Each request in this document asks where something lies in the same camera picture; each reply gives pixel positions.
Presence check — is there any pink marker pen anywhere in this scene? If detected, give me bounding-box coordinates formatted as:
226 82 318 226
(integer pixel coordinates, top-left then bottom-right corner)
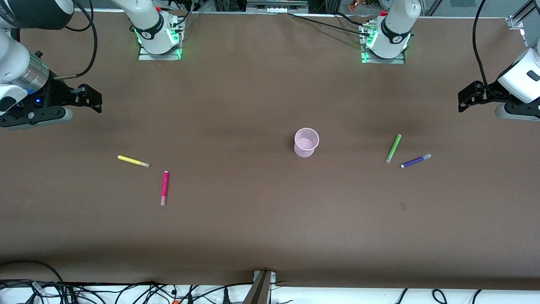
160 171 170 206

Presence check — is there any yellow marker pen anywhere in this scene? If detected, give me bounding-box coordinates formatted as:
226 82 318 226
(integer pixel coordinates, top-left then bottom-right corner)
117 155 151 168

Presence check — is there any metal frame post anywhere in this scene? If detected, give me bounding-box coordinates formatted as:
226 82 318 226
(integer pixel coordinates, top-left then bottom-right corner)
243 270 277 304

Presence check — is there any pink mesh pen holder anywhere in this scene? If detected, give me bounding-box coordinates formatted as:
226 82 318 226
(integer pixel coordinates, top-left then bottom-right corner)
294 128 320 158

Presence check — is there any aluminium frame profile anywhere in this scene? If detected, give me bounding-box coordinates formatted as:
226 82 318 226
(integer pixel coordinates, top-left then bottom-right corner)
506 0 540 47

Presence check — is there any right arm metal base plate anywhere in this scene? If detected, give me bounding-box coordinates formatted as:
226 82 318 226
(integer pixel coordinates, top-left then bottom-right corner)
138 25 183 61

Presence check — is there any thick black looped cable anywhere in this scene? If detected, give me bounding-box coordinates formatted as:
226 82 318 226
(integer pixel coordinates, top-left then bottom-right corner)
0 260 65 288

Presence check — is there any grey metal power strip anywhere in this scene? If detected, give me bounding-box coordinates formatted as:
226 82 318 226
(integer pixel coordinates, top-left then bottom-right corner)
247 0 308 13

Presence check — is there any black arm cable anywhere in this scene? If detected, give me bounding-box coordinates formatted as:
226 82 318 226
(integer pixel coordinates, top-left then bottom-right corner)
472 0 498 97
54 0 98 81

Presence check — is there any long black table cable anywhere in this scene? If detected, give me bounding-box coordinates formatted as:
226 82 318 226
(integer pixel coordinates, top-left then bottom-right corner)
288 13 374 38

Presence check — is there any green marker pen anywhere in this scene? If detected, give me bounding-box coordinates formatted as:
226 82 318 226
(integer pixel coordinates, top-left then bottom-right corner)
386 134 402 163

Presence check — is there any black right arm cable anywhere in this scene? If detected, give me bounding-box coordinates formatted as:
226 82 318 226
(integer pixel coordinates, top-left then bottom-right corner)
54 0 98 81

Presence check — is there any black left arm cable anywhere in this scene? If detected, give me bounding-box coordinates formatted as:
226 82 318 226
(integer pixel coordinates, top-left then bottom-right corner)
472 0 498 97

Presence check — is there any large table cover sheet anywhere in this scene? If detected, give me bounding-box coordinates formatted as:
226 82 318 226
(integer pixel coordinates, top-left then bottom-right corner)
0 11 540 290

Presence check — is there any purple marker pen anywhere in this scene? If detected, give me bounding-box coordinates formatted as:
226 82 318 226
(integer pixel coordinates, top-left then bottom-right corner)
400 153 432 169

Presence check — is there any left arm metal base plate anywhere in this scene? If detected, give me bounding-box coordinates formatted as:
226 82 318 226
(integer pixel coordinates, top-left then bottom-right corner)
361 23 406 65

